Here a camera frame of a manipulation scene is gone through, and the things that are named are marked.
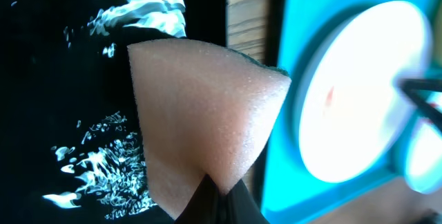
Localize pink sponge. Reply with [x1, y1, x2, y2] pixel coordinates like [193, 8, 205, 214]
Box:
[128, 39, 291, 218]

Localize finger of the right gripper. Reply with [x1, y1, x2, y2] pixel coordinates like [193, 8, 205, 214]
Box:
[400, 79, 441, 131]

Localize black rectangular tray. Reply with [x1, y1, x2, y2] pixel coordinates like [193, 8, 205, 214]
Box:
[1, 0, 227, 224]

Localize white plate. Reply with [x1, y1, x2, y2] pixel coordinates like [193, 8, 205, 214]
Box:
[296, 1, 432, 183]

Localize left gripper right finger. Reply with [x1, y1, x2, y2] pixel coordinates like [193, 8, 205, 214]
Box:
[220, 180, 269, 224]

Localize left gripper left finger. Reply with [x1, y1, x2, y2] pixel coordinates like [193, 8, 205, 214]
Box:
[174, 174, 220, 224]

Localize light blue plate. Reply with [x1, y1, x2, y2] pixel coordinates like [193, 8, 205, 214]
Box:
[403, 109, 441, 194]

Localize teal serving tray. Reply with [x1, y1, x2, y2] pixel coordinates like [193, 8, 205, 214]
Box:
[260, 0, 441, 223]

